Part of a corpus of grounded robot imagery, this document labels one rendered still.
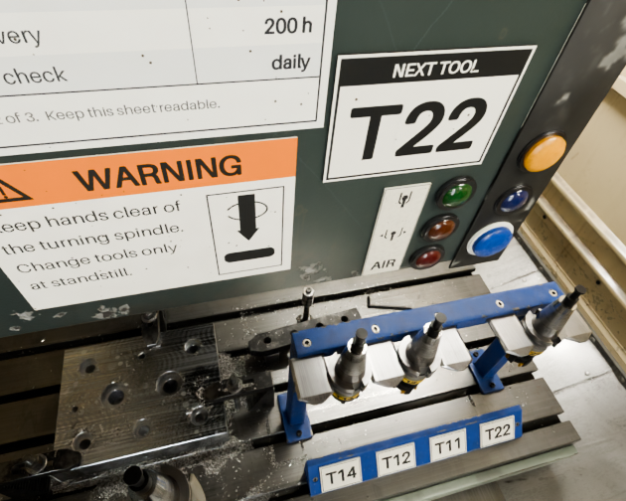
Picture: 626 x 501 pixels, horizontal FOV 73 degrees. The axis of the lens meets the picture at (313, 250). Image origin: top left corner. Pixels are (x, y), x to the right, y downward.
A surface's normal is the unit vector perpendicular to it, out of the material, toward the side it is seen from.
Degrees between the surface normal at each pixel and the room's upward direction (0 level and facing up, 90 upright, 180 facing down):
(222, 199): 90
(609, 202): 90
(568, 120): 90
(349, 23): 90
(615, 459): 24
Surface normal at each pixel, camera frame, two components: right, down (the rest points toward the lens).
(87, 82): 0.25, 0.75
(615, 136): -0.97, 0.14
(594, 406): -0.33, -0.52
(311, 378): 0.07, -0.64
